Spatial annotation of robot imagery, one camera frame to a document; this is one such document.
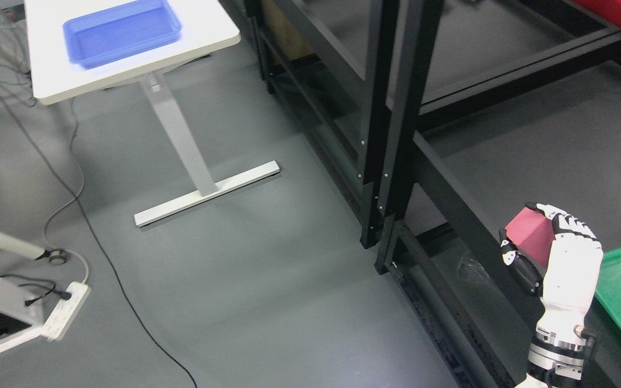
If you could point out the white table leg base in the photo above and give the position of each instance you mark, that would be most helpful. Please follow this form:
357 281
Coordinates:
170 115

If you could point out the black metal shelf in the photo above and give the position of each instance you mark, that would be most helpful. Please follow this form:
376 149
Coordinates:
453 180
334 64

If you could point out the black metal shelf left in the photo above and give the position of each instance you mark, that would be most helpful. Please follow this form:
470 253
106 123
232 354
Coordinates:
334 64

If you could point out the white power strip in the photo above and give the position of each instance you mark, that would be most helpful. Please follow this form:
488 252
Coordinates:
65 312

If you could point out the white desk with tray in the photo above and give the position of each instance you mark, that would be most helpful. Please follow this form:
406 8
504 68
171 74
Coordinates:
206 28

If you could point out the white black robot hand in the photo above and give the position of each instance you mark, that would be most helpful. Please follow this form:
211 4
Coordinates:
567 288

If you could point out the pink cube block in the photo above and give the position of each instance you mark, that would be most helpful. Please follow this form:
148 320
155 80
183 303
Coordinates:
533 234

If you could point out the clear plastic bag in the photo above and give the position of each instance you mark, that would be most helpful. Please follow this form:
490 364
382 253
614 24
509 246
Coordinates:
469 270

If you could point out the black metal shelf centre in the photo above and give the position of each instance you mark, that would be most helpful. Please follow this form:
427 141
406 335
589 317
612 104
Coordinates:
453 180

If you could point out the blue plastic tray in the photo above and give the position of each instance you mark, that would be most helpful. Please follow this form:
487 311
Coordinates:
119 32

